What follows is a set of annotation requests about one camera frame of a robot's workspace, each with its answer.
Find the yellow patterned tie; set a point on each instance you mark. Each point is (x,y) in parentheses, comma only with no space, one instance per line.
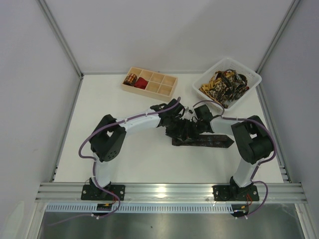
(220,86)

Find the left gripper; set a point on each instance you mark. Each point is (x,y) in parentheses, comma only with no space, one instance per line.
(178,128)

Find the wooden compartment box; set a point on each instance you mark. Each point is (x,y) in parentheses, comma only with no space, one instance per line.
(160,86)

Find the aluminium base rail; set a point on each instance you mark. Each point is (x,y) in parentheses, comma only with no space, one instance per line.
(286,193)

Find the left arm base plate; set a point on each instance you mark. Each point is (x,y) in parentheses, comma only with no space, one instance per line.
(92,193)

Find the white plastic basket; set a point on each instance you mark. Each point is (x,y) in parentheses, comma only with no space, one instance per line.
(227,63)

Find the rolled brown patterned tie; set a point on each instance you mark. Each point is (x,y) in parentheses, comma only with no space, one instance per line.
(130,79)

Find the brown blue-flowered tie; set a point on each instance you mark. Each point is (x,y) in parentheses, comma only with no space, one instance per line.
(209,140)

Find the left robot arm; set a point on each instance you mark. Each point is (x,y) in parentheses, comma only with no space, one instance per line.
(109,136)

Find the aluminium frame post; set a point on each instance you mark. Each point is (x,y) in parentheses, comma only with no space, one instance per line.
(48,15)
(280,30)

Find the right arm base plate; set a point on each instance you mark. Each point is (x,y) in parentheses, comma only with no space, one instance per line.
(235,193)

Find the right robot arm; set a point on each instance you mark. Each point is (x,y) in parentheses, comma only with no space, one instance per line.
(254,142)

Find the rolled red tie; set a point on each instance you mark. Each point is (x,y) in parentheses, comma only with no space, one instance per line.
(141,83)

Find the left aluminium frame post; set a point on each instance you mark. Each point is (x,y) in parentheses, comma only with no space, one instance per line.
(48,15)

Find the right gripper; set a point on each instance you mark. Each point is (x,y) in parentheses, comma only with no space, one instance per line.
(197,129)

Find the right aluminium frame post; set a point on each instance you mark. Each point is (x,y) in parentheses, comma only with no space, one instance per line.
(280,30)

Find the white slotted cable duct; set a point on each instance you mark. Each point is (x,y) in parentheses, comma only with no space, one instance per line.
(210,208)

